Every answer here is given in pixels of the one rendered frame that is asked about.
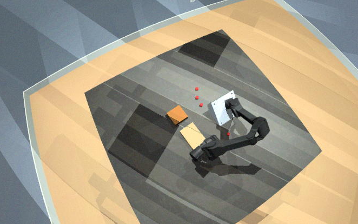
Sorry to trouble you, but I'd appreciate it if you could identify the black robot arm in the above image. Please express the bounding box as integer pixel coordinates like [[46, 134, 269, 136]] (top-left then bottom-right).
[[190, 97, 270, 161]]

